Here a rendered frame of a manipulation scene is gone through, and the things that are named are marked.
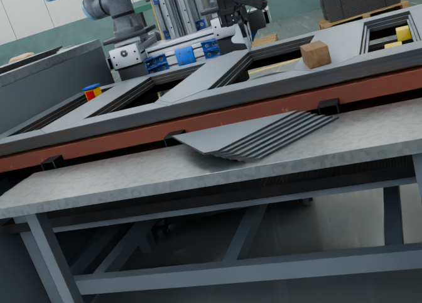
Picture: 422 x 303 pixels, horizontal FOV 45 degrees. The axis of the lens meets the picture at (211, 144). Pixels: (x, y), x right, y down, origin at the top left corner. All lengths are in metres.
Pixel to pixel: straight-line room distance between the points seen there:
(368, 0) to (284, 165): 6.84
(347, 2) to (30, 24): 7.82
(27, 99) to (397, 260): 1.54
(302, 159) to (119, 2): 1.66
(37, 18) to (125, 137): 11.42
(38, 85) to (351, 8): 6.05
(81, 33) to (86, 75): 9.96
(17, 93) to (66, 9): 10.46
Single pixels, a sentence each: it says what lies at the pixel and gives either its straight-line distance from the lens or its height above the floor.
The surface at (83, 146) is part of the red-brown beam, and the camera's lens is 1.66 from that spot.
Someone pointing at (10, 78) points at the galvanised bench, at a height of 1.03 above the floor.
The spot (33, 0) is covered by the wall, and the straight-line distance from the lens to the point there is 12.93.
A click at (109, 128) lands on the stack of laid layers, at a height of 0.82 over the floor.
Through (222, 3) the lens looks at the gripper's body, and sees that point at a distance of 1.74.
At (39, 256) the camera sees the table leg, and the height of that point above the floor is 0.41.
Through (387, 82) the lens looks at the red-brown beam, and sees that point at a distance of 1.35.
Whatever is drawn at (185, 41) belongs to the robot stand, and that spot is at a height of 0.93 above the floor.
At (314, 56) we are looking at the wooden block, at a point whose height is 0.88.
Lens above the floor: 1.13
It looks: 16 degrees down
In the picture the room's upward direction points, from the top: 17 degrees counter-clockwise
